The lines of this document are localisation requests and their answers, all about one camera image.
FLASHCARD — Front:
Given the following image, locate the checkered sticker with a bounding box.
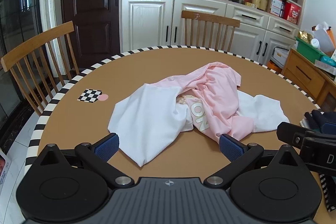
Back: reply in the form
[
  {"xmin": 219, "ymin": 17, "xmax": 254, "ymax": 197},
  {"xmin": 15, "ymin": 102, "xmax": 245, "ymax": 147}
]
[{"xmin": 77, "ymin": 89, "xmax": 109, "ymax": 103}]

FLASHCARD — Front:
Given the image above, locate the white cabinet with shelves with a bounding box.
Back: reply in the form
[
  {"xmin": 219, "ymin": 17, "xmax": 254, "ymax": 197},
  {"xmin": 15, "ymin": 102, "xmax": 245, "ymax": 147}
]
[{"xmin": 118, "ymin": 0, "xmax": 309, "ymax": 68}]

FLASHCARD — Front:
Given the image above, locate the pink and white shirt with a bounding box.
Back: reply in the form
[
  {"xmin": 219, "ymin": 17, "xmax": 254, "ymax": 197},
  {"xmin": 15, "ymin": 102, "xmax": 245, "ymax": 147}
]
[{"xmin": 108, "ymin": 62, "xmax": 290, "ymax": 167}]

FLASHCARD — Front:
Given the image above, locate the wooden spindle-back chair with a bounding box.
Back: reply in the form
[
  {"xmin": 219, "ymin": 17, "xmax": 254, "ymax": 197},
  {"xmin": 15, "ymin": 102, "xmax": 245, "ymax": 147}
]
[{"xmin": 1, "ymin": 21, "xmax": 79, "ymax": 117}]

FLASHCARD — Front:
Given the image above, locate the green plastic tray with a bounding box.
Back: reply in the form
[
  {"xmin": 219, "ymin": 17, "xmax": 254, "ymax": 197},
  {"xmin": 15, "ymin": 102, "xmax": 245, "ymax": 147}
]
[{"xmin": 294, "ymin": 36, "xmax": 336, "ymax": 63}]

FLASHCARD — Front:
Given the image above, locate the orange box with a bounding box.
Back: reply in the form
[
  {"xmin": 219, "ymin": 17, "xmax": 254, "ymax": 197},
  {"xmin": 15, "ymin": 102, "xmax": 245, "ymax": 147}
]
[{"xmin": 266, "ymin": 60, "xmax": 282, "ymax": 73}]

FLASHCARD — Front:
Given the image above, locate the red gift box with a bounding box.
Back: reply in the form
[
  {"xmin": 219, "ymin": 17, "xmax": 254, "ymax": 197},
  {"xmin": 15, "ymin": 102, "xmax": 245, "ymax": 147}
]
[{"xmin": 285, "ymin": 2, "xmax": 302, "ymax": 24}]

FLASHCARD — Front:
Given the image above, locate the orange paper bag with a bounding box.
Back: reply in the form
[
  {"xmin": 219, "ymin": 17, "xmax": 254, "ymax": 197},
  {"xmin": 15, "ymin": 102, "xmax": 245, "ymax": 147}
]
[{"xmin": 327, "ymin": 27, "xmax": 336, "ymax": 48}]

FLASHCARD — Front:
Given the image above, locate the wooden sideboard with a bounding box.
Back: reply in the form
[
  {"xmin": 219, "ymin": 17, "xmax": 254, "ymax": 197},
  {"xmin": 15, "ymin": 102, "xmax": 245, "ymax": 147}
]
[{"xmin": 281, "ymin": 48, "xmax": 336, "ymax": 111}]

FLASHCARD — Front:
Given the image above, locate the green and navy knit sweater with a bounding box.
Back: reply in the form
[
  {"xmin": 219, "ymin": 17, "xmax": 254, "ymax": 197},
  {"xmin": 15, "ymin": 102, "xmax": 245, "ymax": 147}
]
[{"xmin": 304, "ymin": 109, "xmax": 336, "ymax": 133}]

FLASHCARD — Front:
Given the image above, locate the dark glass door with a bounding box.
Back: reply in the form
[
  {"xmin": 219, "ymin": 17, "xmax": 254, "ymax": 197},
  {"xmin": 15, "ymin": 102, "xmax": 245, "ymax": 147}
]
[{"xmin": 0, "ymin": 0, "xmax": 44, "ymax": 119}]

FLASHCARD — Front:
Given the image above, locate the white cardboard box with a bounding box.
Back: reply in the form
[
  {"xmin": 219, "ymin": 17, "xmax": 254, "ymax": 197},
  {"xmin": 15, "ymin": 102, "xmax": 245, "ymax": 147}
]
[{"xmin": 272, "ymin": 47, "xmax": 289, "ymax": 67}]

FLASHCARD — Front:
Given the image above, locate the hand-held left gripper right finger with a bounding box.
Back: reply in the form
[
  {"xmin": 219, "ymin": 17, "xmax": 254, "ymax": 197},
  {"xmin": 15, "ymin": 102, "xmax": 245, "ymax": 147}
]
[{"xmin": 203, "ymin": 134, "xmax": 301, "ymax": 189}]

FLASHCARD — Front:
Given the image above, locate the wooden chair back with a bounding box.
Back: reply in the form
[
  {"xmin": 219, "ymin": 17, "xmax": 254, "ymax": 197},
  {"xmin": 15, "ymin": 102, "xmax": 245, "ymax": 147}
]
[{"xmin": 181, "ymin": 10, "xmax": 241, "ymax": 52}]

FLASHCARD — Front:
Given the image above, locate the teal wipes packet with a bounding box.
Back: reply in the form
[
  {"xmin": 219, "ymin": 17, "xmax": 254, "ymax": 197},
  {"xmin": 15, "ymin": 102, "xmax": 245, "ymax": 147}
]
[{"xmin": 320, "ymin": 56, "xmax": 336, "ymax": 67}]

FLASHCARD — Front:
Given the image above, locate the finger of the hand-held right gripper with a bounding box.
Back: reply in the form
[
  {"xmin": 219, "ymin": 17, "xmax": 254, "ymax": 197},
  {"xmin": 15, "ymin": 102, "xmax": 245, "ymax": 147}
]
[{"xmin": 276, "ymin": 122, "xmax": 319, "ymax": 147}]

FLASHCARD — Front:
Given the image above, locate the printed leaflet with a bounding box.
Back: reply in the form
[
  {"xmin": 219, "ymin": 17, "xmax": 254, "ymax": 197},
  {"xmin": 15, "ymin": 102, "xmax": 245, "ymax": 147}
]
[{"xmin": 0, "ymin": 148, "xmax": 13, "ymax": 198}]

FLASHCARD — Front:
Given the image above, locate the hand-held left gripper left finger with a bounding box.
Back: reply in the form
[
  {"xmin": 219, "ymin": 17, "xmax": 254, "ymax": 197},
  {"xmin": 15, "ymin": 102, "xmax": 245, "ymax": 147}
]
[{"xmin": 37, "ymin": 133, "xmax": 134, "ymax": 189}]

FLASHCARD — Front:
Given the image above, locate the dark brown door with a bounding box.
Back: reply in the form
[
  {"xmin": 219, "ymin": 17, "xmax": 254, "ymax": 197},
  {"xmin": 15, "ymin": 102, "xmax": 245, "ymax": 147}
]
[{"xmin": 61, "ymin": 0, "xmax": 125, "ymax": 69}]

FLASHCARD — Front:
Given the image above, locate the gold foil bag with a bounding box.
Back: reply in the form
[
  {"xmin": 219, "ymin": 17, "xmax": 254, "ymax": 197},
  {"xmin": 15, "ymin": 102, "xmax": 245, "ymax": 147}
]
[{"xmin": 299, "ymin": 30, "xmax": 314, "ymax": 41}]

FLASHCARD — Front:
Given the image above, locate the white paper bag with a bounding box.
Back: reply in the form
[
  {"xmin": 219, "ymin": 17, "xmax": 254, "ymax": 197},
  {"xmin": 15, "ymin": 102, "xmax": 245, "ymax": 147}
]
[{"xmin": 312, "ymin": 21, "xmax": 336, "ymax": 54}]

